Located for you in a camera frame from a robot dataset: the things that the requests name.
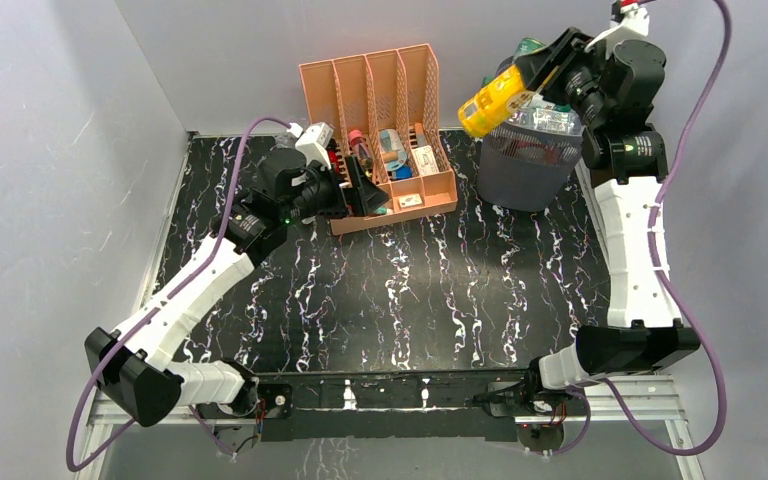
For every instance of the red black dumbbell toy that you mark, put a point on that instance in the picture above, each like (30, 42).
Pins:
(333, 158)

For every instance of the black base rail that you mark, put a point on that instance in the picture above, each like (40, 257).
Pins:
(390, 397)

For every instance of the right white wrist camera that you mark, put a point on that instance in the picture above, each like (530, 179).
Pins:
(629, 21)

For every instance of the green tinted bottle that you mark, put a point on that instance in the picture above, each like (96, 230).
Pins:
(527, 46)

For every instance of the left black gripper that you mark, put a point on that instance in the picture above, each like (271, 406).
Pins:
(363, 196)

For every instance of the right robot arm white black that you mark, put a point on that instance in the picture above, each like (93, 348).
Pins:
(644, 331)

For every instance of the small white box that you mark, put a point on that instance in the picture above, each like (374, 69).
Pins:
(410, 201)

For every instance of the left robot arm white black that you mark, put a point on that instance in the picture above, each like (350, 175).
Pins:
(133, 364)

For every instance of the clear bottle blue label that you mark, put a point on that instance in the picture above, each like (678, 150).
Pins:
(285, 140)

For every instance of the white carton box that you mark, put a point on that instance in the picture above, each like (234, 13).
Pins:
(425, 161)

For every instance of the yellow juice bottle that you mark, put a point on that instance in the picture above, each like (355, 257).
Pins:
(494, 103)

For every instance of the clear water bottle white cap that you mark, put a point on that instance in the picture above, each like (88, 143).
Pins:
(547, 120)

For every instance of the grey mesh waste bin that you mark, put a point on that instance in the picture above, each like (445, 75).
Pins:
(523, 169)

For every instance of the pink cap small bottle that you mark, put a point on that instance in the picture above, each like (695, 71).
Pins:
(361, 150)

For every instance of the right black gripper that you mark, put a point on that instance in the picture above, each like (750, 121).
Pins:
(544, 63)

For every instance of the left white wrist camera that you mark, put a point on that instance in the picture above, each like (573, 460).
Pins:
(313, 144)

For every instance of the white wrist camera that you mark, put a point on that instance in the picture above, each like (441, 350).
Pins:
(629, 21)
(313, 144)

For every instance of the peach desk organizer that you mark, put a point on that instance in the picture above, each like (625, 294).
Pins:
(383, 108)

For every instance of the blue round object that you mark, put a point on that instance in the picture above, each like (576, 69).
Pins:
(404, 172)

